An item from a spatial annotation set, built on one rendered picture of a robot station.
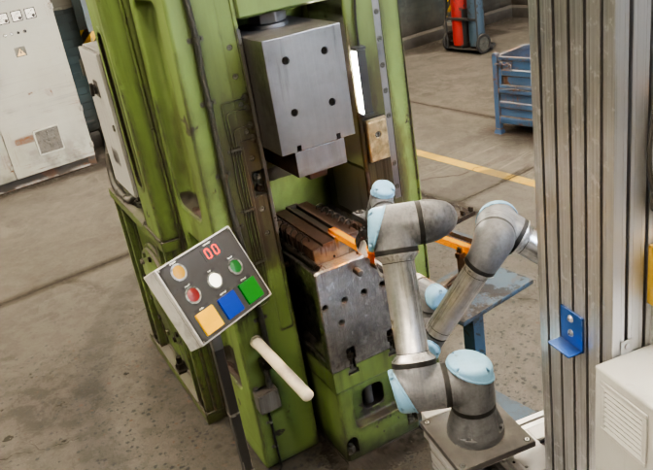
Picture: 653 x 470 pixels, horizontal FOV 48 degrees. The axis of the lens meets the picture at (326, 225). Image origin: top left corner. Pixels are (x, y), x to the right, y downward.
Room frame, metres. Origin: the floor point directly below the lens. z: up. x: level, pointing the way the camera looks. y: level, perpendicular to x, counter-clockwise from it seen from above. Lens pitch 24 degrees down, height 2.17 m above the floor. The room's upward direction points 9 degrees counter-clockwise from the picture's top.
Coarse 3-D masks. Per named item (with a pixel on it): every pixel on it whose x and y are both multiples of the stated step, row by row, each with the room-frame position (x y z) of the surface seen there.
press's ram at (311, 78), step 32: (256, 32) 2.65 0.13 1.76; (288, 32) 2.54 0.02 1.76; (320, 32) 2.54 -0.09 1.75; (256, 64) 2.52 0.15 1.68; (288, 64) 2.48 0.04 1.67; (320, 64) 2.53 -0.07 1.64; (256, 96) 2.57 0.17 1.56; (288, 96) 2.48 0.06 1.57; (320, 96) 2.53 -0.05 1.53; (288, 128) 2.47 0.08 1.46; (320, 128) 2.52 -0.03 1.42; (352, 128) 2.57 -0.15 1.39
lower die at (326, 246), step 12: (300, 204) 2.91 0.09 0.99; (288, 216) 2.81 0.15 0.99; (300, 216) 2.77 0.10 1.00; (324, 216) 2.75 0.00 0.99; (288, 228) 2.71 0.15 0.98; (300, 228) 2.67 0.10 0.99; (312, 228) 2.65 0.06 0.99; (348, 228) 2.59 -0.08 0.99; (312, 240) 2.56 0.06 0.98; (324, 240) 2.52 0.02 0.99; (336, 240) 2.52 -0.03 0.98; (312, 252) 2.47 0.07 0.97; (324, 252) 2.49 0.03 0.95; (336, 252) 2.51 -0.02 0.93; (348, 252) 2.53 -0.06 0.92
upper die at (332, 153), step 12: (324, 144) 2.52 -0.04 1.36; (336, 144) 2.54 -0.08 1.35; (264, 156) 2.73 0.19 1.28; (276, 156) 2.63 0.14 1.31; (288, 156) 2.53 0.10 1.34; (300, 156) 2.48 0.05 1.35; (312, 156) 2.50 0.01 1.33; (324, 156) 2.52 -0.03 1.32; (336, 156) 2.54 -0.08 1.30; (288, 168) 2.55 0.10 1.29; (300, 168) 2.48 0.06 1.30; (312, 168) 2.49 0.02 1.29; (324, 168) 2.51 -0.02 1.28
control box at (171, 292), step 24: (216, 240) 2.25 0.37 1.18; (168, 264) 2.10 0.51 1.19; (192, 264) 2.14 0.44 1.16; (216, 264) 2.19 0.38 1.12; (168, 288) 2.04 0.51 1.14; (216, 288) 2.13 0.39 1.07; (264, 288) 2.23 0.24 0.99; (168, 312) 2.05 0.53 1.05; (192, 312) 2.03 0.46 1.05; (240, 312) 2.12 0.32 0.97; (192, 336) 1.99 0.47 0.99; (216, 336) 2.02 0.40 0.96
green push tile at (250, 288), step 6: (252, 276) 2.23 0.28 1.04; (246, 282) 2.20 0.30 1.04; (252, 282) 2.21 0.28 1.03; (240, 288) 2.17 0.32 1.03; (246, 288) 2.18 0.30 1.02; (252, 288) 2.19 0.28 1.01; (258, 288) 2.21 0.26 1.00; (246, 294) 2.17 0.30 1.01; (252, 294) 2.18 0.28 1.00; (258, 294) 2.19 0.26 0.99; (246, 300) 2.16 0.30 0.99; (252, 300) 2.16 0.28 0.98
